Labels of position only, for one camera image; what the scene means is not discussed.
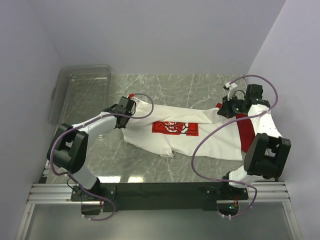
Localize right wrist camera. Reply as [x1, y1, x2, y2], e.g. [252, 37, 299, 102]
[223, 82, 238, 101]

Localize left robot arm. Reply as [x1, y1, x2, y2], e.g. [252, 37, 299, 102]
[47, 95, 136, 201]

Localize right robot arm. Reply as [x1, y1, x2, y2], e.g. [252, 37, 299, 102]
[218, 83, 291, 200]

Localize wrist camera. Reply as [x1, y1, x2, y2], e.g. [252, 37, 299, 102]
[223, 82, 238, 101]
[117, 94, 137, 116]

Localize folded red t-shirt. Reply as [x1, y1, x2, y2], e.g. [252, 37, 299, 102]
[216, 102, 256, 153]

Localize aluminium rail frame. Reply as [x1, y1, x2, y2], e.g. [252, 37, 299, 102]
[14, 124, 301, 240]

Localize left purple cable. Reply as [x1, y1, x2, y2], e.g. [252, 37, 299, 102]
[49, 92, 155, 221]

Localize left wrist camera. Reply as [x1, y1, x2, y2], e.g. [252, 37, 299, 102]
[117, 94, 137, 116]

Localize clear plastic bin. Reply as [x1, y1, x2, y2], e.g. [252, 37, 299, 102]
[47, 64, 112, 126]

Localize white Coca-Cola t-shirt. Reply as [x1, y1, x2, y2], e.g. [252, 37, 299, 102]
[122, 99, 243, 161]

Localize black mounting base bar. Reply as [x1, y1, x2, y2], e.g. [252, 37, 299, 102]
[70, 181, 251, 216]

